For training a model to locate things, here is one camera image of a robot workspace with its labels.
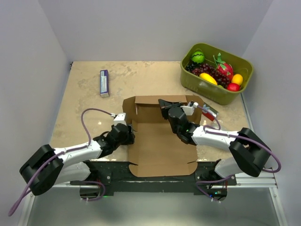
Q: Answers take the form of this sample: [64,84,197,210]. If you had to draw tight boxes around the brown cardboard box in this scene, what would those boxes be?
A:
[122,95,204,178]

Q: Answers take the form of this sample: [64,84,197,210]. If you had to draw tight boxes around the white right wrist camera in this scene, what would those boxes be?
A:
[181,101,198,116]

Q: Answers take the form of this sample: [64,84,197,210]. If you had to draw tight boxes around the green toy watermelon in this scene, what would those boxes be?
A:
[191,51,205,64]

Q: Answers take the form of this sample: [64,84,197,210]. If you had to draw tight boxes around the yellow toy banana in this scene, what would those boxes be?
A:
[199,73,218,85]

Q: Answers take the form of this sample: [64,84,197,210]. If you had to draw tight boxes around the red toothpaste box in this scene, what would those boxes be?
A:
[202,103,219,121]

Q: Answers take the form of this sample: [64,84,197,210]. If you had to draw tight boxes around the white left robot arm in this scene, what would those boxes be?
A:
[19,123,135,195]

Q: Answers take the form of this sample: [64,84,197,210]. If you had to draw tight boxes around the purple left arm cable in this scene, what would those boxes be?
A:
[8,108,116,217]

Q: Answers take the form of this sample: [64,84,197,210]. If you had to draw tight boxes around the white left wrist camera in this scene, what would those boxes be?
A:
[111,113,127,126]

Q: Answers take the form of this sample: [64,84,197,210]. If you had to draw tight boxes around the red toy grapes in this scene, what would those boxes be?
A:
[191,63,230,89]

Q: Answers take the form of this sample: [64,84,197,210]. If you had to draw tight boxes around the red toy apple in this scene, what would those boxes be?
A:
[227,83,240,92]

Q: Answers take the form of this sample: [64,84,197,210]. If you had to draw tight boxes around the dark purple toy grapes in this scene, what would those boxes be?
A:
[185,62,198,72]

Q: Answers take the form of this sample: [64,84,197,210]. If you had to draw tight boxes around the black base frame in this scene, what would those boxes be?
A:
[56,161,237,200]

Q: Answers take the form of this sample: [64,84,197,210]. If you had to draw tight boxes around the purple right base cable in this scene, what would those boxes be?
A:
[196,174,236,202]

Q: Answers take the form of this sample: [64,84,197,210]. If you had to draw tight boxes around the purple toothpaste box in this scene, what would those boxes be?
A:
[100,70,110,97]

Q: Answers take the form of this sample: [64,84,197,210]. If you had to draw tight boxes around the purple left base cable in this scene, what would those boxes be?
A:
[79,180,106,202]

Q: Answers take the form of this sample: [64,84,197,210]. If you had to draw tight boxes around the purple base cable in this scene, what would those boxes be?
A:
[79,180,106,202]
[196,174,236,202]

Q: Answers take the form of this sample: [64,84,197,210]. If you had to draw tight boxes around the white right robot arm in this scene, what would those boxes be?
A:
[158,99,271,185]

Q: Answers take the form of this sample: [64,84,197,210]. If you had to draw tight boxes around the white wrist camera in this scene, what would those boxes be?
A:
[111,113,127,126]
[181,101,198,116]

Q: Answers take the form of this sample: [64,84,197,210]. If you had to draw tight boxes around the yellow toy mango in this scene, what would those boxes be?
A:
[231,73,244,86]

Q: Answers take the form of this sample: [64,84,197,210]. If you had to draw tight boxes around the pink toy dragon fruit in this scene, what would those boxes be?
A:
[213,53,234,80]

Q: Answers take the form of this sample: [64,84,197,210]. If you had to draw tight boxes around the green plastic basket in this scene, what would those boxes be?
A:
[180,43,253,105]

